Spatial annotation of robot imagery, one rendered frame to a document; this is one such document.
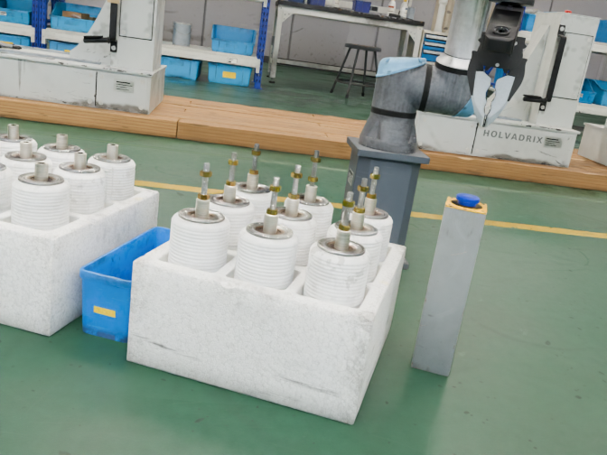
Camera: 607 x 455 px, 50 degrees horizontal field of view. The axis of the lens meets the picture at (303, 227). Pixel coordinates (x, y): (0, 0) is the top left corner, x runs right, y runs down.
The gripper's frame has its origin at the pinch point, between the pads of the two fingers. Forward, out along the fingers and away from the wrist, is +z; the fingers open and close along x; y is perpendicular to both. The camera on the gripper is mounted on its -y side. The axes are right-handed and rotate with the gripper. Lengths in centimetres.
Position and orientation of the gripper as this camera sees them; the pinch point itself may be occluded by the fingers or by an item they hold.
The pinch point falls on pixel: (484, 119)
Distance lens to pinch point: 114.6
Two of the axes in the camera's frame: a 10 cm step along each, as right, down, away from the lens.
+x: -9.5, -2.1, 2.2
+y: 2.7, -2.5, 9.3
